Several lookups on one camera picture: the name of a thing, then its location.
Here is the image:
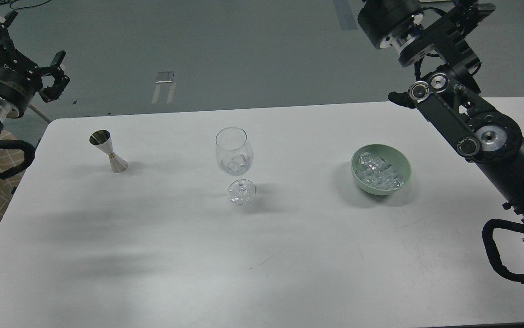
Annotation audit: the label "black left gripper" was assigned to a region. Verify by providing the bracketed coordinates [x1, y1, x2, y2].
[0, 10, 70, 120]

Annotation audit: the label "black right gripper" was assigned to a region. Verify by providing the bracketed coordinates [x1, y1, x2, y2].
[357, 0, 423, 49]

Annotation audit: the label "steel double jigger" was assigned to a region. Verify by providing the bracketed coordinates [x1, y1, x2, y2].
[89, 129, 128, 174]

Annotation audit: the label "single clear ice cube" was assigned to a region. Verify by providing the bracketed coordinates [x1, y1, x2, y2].
[226, 154, 250, 174]

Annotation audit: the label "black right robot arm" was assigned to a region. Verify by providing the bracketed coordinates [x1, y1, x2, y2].
[357, 0, 524, 284]

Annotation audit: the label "pile of ice cubes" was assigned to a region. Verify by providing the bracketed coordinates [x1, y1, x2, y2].
[355, 152, 407, 191]

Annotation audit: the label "clear wine glass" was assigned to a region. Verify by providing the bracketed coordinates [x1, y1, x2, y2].
[215, 127, 256, 205]

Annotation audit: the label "grey floor plate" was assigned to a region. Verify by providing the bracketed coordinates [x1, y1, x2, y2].
[154, 71, 175, 84]

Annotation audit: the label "green bowl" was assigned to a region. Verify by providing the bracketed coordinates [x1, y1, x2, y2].
[351, 144, 412, 196]

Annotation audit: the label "black floor cables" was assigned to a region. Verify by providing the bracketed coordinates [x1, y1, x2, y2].
[0, 0, 54, 14]

